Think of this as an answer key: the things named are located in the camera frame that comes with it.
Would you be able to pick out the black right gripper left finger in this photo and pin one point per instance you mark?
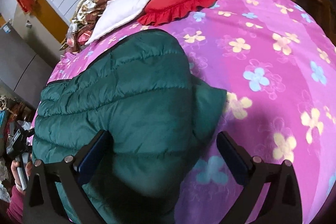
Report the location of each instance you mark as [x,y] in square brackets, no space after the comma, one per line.
[42,203]

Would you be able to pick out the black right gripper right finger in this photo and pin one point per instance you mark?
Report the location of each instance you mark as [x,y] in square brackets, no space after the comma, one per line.
[282,203]

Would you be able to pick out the dark green puffer jacket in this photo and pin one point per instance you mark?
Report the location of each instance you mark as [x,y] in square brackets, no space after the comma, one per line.
[160,116]

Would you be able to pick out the grey wardrobe cabinet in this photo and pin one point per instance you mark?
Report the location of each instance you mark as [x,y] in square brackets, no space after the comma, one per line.
[23,71]

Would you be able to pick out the brown patterned blanket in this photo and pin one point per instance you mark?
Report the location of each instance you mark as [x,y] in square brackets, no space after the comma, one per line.
[83,21]

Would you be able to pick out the pink floral bed sheet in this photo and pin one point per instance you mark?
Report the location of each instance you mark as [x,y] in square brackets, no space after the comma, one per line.
[278,69]

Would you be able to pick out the white pillow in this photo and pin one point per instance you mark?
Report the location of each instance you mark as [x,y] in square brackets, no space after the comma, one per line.
[116,14]

